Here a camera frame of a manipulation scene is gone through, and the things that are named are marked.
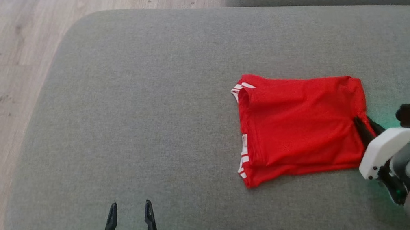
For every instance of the red and white striped jersey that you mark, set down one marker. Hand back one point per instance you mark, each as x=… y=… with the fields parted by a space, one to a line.
x=301 y=124

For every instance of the grey fabric sofa ottoman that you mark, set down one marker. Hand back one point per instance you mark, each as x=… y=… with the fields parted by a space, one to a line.
x=148 y=120

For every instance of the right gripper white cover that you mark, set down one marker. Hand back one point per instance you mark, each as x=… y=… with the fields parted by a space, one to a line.
x=383 y=148

